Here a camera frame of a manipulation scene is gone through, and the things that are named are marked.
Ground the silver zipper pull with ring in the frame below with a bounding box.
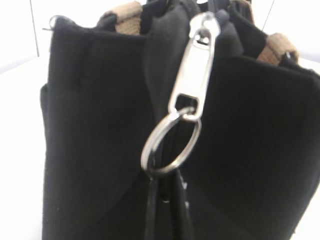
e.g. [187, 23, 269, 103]
[140, 11, 221, 178]

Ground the black bag with tan handles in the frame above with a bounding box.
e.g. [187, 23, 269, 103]
[40, 0, 320, 240]

